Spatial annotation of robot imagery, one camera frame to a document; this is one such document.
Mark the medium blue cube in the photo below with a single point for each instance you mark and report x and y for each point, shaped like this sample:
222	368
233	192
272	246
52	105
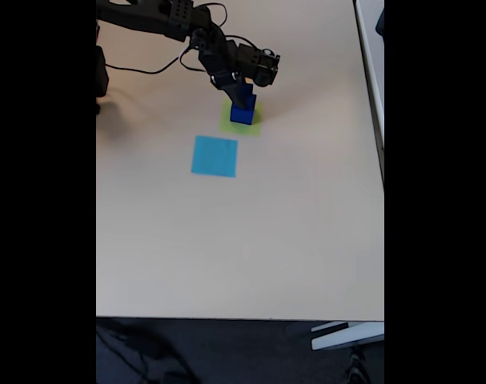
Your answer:
250	94

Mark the white table foot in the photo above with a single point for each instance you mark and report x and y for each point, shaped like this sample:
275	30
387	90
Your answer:
346	336

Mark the large blue cube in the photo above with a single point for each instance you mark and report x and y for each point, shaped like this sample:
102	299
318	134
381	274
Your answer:
240	116

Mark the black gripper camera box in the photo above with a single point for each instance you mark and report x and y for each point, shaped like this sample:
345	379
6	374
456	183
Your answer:
260	64

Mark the white neighbouring table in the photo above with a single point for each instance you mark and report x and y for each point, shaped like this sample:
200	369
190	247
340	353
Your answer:
372	72

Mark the dark blue object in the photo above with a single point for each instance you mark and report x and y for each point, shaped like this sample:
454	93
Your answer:
380	22

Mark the green paper square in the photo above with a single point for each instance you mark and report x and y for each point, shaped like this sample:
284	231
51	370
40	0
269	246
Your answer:
252	129

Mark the light blue paper square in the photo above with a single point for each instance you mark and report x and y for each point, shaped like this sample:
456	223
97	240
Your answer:
214	157

